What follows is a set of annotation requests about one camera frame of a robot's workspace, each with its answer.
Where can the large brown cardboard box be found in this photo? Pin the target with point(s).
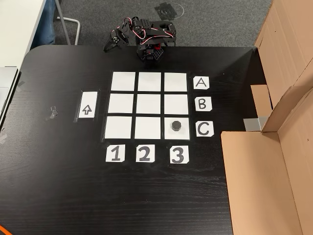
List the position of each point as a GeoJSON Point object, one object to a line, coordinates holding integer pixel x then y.
{"type": "Point", "coordinates": [259, 183]}

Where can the clear tape strip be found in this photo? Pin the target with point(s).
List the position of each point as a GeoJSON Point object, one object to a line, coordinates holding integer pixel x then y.
{"type": "Point", "coordinates": [3, 138]}
{"type": "Point", "coordinates": [21, 85]}

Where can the paper sheet letter B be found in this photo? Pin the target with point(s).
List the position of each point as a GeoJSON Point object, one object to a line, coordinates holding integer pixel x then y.
{"type": "Point", "coordinates": [203, 104]}

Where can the person's leg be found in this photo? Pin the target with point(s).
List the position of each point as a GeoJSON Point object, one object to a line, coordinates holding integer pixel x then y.
{"type": "Point", "coordinates": [46, 22]}

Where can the paper sheet letter C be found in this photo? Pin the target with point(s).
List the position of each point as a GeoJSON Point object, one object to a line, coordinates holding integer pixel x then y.
{"type": "Point", "coordinates": [204, 129]}

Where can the grey metal frame leg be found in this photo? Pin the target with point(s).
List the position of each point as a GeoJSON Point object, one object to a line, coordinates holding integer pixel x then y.
{"type": "Point", "coordinates": [64, 22]}

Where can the paper sheet letter A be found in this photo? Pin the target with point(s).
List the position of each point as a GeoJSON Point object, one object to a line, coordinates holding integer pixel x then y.
{"type": "Point", "coordinates": [201, 83]}

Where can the paper sheet number 2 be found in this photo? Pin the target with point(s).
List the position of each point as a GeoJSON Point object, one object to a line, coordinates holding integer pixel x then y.
{"type": "Point", "coordinates": [145, 153]}

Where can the white arrow paper sheet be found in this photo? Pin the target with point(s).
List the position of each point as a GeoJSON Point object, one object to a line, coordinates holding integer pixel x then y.
{"type": "Point", "coordinates": [87, 105]}

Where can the paper sheet number 1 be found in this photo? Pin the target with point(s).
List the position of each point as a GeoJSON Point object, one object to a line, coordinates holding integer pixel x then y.
{"type": "Point", "coordinates": [115, 153]}

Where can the crumpled clear tape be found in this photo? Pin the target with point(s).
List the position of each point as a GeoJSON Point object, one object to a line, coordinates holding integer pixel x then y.
{"type": "Point", "coordinates": [52, 113]}

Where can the black octagonal token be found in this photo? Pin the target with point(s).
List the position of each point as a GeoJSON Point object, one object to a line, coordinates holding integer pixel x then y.
{"type": "Point", "coordinates": [176, 125]}

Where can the black floor tape patch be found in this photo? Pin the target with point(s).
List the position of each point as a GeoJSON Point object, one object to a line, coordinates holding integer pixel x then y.
{"type": "Point", "coordinates": [167, 11]}

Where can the white nine-square grid sheet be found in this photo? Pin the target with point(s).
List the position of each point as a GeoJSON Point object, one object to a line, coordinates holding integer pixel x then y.
{"type": "Point", "coordinates": [148, 104]}

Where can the silver laptop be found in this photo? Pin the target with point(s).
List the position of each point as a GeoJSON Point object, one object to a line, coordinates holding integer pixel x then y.
{"type": "Point", "coordinates": [6, 90]}

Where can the paper sheet number 3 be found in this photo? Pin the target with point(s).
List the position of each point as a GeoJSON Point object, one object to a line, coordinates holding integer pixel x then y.
{"type": "Point", "coordinates": [179, 154]}

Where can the white desk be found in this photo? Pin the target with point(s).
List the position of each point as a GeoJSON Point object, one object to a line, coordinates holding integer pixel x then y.
{"type": "Point", "coordinates": [17, 27]}

